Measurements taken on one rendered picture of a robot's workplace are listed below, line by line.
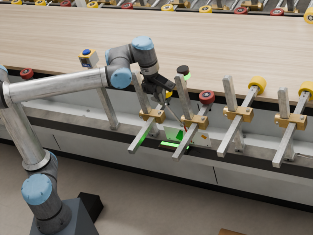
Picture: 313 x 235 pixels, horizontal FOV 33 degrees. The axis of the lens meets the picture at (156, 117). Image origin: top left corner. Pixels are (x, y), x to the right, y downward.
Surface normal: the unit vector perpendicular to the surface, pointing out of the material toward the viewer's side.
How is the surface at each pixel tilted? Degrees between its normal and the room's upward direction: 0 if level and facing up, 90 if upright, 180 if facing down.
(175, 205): 0
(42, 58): 0
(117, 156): 90
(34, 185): 5
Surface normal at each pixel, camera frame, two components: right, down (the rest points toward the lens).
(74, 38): -0.24, -0.74
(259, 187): -0.44, 0.66
